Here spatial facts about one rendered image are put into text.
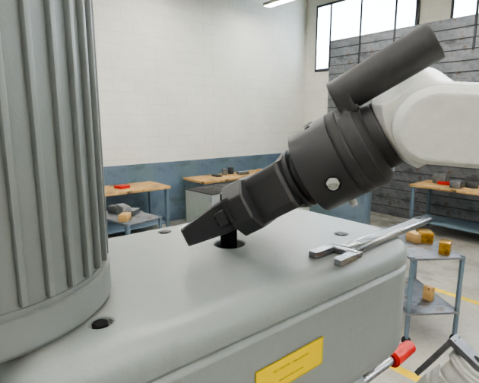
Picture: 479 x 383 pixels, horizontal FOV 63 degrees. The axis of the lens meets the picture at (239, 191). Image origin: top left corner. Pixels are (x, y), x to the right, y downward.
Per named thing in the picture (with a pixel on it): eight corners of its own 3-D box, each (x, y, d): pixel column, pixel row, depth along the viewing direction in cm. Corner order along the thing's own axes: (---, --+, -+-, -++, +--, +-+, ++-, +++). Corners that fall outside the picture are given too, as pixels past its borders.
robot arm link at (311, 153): (249, 262, 38) (363, 212, 33) (204, 175, 39) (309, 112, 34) (287, 229, 50) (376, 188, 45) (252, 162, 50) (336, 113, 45)
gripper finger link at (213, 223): (181, 223, 43) (225, 198, 40) (194, 249, 43) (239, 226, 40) (172, 226, 41) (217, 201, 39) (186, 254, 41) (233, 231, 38)
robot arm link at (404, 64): (366, 168, 46) (467, 118, 41) (367, 209, 36) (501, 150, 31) (315, 83, 43) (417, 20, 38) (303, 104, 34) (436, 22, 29)
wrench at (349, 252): (411, 218, 58) (411, 213, 58) (439, 223, 55) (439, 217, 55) (309, 257, 42) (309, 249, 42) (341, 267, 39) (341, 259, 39)
